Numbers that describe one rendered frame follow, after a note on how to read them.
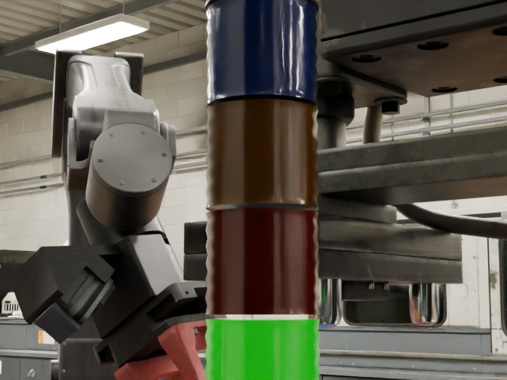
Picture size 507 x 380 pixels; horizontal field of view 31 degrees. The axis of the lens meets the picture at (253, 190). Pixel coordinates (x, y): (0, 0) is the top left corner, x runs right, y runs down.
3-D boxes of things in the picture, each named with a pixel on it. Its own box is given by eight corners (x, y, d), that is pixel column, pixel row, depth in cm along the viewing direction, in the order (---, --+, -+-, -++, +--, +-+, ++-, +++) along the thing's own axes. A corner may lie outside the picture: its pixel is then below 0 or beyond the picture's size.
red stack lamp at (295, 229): (253, 314, 33) (253, 221, 34) (342, 314, 31) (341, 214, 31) (180, 314, 30) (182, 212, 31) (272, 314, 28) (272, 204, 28)
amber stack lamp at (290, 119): (253, 216, 34) (253, 127, 34) (340, 209, 31) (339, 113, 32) (182, 208, 31) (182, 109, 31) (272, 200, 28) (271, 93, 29)
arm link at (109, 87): (176, 116, 74) (138, 44, 102) (62, 110, 71) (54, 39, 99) (165, 257, 77) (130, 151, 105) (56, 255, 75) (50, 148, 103)
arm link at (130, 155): (201, 194, 64) (191, 56, 70) (75, 191, 62) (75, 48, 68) (175, 264, 74) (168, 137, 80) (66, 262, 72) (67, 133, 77)
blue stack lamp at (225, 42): (253, 122, 34) (253, 35, 34) (339, 108, 32) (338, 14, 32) (182, 105, 31) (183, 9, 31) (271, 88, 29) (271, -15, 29)
